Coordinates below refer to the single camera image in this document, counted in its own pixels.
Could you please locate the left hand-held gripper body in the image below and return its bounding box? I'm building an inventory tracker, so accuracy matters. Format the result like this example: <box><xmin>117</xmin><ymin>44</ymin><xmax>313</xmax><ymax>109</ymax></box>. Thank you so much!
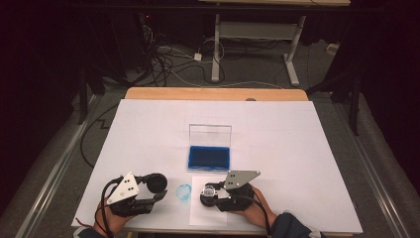
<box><xmin>105</xmin><ymin>171</ymin><xmax>157</xmax><ymax>218</ymax></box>

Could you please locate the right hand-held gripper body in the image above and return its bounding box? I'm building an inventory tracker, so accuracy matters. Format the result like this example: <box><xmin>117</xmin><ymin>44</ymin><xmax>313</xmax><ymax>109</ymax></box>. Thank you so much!
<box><xmin>215</xmin><ymin>170</ymin><xmax>262</xmax><ymax>213</ymax></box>

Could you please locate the stamp with clear handle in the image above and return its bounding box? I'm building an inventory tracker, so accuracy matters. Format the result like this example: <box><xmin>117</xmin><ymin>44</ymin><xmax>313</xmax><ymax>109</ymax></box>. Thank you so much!
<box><xmin>199</xmin><ymin>184</ymin><xmax>220</xmax><ymax>208</ymax></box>

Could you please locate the person's left hand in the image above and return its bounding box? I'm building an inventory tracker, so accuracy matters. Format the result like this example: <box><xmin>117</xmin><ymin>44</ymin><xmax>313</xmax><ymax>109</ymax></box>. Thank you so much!
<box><xmin>92</xmin><ymin>199</ymin><xmax>134</xmax><ymax>235</ymax></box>

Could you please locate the person's right hand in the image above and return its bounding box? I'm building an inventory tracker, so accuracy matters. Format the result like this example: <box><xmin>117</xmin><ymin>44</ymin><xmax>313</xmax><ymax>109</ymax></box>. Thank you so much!
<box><xmin>229</xmin><ymin>183</ymin><xmax>279</xmax><ymax>230</ymax></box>

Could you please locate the small white paper sheet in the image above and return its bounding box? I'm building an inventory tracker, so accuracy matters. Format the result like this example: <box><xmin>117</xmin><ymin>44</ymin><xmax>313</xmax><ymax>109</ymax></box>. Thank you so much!
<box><xmin>188</xmin><ymin>175</ymin><xmax>232</xmax><ymax>228</ymax></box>

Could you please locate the blue ink pad clear case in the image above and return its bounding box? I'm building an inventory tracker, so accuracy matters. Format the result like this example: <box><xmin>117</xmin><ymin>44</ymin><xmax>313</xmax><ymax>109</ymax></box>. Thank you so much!
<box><xmin>186</xmin><ymin>123</ymin><xmax>233</xmax><ymax>174</ymax></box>

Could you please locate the large white table cover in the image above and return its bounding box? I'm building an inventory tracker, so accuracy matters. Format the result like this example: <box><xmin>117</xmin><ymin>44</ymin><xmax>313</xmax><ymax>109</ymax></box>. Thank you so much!
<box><xmin>70</xmin><ymin>98</ymin><xmax>364</xmax><ymax>234</ymax></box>

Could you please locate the wooden table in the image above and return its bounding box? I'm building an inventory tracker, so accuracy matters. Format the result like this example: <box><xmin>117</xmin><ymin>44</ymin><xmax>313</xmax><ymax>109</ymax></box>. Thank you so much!
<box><xmin>70</xmin><ymin>86</ymin><xmax>364</xmax><ymax>238</ymax></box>

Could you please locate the black stand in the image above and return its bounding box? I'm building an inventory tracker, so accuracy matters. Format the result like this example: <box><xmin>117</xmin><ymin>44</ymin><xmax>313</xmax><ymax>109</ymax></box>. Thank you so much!
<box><xmin>306</xmin><ymin>69</ymin><xmax>363</xmax><ymax>138</ymax></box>

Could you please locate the small white box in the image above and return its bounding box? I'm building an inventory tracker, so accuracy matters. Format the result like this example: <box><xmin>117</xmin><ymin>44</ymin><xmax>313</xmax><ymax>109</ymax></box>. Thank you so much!
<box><xmin>325</xmin><ymin>42</ymin><xmax>341</xmax><ymax>56</ymax></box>

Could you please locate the beige desk top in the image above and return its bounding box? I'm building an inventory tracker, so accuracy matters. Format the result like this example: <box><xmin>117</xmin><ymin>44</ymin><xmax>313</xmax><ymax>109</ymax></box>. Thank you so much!
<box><xmin>197</xmin><ymin>0</ymin><xmax>352</xmax><ymax>7</ymax></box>

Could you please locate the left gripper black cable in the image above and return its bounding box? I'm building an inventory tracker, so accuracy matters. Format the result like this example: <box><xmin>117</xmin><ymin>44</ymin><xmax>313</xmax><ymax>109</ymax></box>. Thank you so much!
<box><xmin>99</xmin><ymin>176</ymin><xmax>126</xmax><ymax>238</ymax></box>

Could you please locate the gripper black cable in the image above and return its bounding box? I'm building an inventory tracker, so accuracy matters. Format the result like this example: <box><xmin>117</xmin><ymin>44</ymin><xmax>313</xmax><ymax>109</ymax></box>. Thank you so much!
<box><xmin>99</xmin><ymin>176</ymin><xmax>126</xmax><ymax>238</ymax></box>
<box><xmin>235</xmin><ymin>195</ymin><xmax>273</xmax><ymax>236</ymax></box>

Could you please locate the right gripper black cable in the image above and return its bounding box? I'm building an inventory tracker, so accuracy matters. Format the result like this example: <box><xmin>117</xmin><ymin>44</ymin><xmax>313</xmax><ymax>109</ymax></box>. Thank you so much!
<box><xmin>235</xmin><ymin>195</ymin><xmax>273</xmax><ymax>236</ymax></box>

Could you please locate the black floor cable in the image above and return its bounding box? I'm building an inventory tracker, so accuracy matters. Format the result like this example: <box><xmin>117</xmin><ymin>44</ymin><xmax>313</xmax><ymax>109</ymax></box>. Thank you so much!
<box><xmin>79</xmin><ymin>103</ymin><xmax>120</xmax><ymax>169</ymax></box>

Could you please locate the metal floor rail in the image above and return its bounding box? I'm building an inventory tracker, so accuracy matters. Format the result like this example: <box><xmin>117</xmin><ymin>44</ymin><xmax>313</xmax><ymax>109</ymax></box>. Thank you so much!
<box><xmin>343</xmin><ymin>127</ymin><xmax>411</xmax><ymax>238</ymax></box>
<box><xmin>14</xmin><ymin>94</ymin><xmax>104</xmax><ymax>238</ymax></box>

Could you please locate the white floor cable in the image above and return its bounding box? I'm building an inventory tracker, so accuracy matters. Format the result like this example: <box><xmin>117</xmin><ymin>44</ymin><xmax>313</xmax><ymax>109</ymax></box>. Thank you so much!
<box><xmin>169</xmin><ymin>69</ymin><xmax>285</xmax><ymax>90</ymax></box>

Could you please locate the tangle of black cables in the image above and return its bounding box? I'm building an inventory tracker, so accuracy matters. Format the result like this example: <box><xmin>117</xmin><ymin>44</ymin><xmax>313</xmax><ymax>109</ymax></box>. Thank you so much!
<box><xmin>137</xmin><ymin>13</ymin><xmax>229</xmax><ymax>88</ymax></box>

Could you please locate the white desk frame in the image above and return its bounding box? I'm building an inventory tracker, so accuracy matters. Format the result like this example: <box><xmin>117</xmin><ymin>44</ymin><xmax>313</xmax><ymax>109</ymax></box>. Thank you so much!
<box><xmin>210</xmin><ymin>13</ymin><xmax>307</xmax><ymax>87</ymax></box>

